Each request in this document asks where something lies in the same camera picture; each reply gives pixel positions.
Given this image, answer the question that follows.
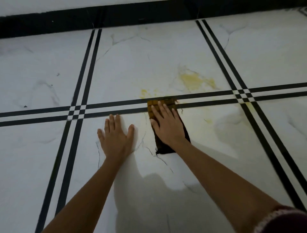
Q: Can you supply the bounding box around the person's left hand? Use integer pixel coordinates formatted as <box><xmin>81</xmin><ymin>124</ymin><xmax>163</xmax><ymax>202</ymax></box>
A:
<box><xmin>97</xmin><ymin>114</ymin><xmax>135</xmax><ymax>161</ymax></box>

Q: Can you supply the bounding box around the person's right hand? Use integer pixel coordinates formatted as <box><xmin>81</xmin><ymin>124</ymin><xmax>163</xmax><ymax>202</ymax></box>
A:
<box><xmin>150</xmin><ymin>101</ymin><xmax>190</xmax><ymax>147</ymax></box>

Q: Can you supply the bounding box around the dark brown yellow-stained cleaning cloth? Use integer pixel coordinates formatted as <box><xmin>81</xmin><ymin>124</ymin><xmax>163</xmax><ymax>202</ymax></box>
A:
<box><xmin>147</xmin><ymin>98</ymin><xmax>191</xmax><ymax>155</ymax></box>

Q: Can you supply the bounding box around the person's right forearm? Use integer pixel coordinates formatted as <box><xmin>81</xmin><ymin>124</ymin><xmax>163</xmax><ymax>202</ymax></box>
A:
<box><xmin>167</xmin><ymin>140</ymin><xmax>282</xmax><ymax>233</ymax></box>

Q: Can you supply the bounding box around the person's left forearm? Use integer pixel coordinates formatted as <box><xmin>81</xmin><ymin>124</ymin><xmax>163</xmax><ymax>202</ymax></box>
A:
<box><xmin>41</xmin><ymin>154</ymin><xmax>133</xmax><ymax>233</ymax></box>

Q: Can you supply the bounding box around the large yellow spill stain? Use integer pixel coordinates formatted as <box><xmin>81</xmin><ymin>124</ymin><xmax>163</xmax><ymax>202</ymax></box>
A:
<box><xmin>178</xmin><ymin>68</ymin><xmax>218</xmax><ymax>92</ymax></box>

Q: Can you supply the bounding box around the maroon knit sleeve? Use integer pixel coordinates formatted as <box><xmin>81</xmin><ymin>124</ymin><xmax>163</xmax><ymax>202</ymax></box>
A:
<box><xmin>254</xmin><ymin>205</ymin><xmax>307</xmax><ymax>233</ymax></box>

